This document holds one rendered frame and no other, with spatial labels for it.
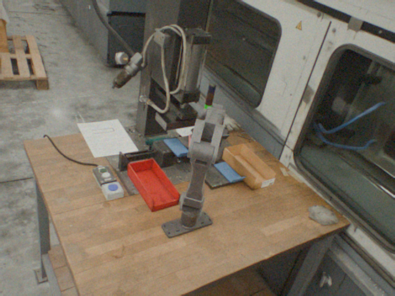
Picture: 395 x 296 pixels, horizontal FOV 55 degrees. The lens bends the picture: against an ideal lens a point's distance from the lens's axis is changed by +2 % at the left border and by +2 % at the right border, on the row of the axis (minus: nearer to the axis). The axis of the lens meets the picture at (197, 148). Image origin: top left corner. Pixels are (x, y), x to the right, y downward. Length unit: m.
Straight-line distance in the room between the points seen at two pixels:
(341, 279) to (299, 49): 1.11
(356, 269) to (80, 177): 1.26
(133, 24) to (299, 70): 3.09
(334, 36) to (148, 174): 0.98
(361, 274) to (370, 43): 0.97
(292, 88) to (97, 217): 1.14
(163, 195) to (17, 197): 1.56
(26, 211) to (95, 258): 1.53
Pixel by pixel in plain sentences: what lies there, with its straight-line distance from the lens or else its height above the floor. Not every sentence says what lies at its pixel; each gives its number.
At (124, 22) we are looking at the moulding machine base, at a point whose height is 0.59.
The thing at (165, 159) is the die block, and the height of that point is 0.95.
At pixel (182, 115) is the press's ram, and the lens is 1.57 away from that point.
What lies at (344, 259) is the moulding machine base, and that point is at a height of 0.70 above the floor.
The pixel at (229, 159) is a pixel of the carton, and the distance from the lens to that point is 1.78.
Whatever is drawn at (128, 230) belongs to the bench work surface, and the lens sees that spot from 1.40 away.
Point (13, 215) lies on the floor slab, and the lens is 2.79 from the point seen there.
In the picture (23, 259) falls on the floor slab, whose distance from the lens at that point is 2.53.
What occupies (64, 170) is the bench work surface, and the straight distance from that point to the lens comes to 1.66.
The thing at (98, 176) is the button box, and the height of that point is 0.93.
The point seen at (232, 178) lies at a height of 0.92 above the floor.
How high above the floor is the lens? 1.93
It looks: 33 degrees down
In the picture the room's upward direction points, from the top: 12 degrees clockwise
